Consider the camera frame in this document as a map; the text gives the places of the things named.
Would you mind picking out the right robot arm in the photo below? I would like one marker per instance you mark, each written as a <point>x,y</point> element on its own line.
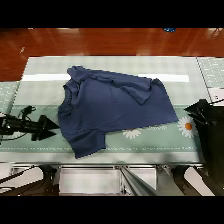
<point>213,140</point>

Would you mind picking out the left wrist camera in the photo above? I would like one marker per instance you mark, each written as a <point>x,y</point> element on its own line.
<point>27,111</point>

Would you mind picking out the silver frame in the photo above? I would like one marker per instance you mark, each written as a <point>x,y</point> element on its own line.
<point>136,183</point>

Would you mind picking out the blue T-shirt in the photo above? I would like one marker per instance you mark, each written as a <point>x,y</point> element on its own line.
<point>110,106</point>

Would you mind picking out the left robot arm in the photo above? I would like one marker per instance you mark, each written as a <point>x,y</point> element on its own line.
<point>13,125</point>

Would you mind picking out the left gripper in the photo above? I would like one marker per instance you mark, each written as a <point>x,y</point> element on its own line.
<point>33,126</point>

